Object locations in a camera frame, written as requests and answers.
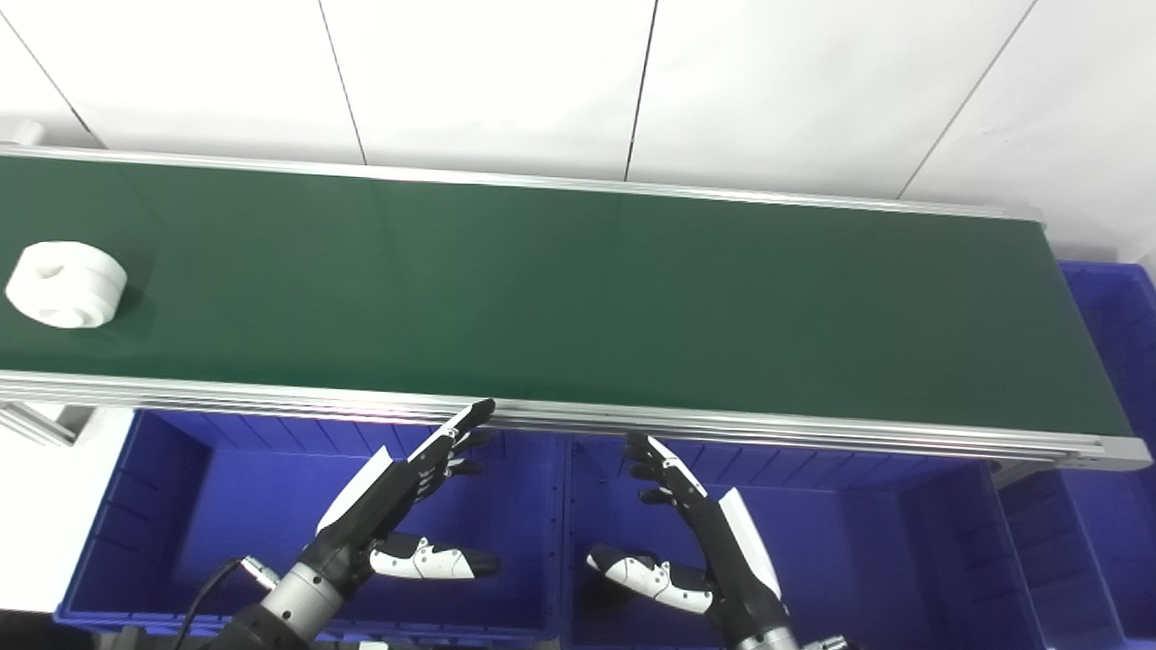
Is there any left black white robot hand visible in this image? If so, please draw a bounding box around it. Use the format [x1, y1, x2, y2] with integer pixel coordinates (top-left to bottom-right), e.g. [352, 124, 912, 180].
[312, 399, 501, 590]

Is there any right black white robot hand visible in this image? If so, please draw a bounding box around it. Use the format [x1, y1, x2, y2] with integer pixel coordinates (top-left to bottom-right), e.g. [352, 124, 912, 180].
[585, 432, 797, 647]

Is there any white round plastic part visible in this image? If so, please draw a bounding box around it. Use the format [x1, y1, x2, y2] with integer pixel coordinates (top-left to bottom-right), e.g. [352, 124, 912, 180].
[5, 241, 127, 330]

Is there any blue plastic bin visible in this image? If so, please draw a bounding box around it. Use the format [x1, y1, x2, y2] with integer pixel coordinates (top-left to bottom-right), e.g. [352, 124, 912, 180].
[562, 433, 1050, 650]
[54, 408, 568, 645]
[993, 261, 1156, 650]

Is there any green conveyor belt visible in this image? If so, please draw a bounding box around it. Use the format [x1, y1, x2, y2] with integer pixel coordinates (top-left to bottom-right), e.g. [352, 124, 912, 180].
[0, 155, 1134, 440]

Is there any aluminium conveyor support leg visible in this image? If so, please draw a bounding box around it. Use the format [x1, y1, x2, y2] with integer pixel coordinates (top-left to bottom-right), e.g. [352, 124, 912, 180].
[0, 401, 97, 449]

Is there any aluminium conveyor side rail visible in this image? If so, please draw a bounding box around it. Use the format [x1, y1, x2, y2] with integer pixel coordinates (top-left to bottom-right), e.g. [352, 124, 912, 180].
[0, 144, 1047, 226]
[0, 369, 1152, 473]

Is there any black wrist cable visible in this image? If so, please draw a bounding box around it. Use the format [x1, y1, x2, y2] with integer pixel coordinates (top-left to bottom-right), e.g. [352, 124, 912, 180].
[172, 557, 282, 650]

